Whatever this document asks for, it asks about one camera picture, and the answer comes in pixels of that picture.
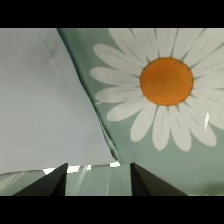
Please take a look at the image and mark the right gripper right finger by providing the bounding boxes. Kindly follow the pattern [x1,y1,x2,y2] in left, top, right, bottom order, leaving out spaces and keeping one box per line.
[129,162,188,197]

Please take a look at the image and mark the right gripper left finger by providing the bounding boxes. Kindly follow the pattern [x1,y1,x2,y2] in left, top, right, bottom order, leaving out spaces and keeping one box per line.
[13,162,69,197]

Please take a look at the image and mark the pale grey garment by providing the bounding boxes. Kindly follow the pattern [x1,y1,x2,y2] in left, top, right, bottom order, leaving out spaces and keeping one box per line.
[0,27,120,175]

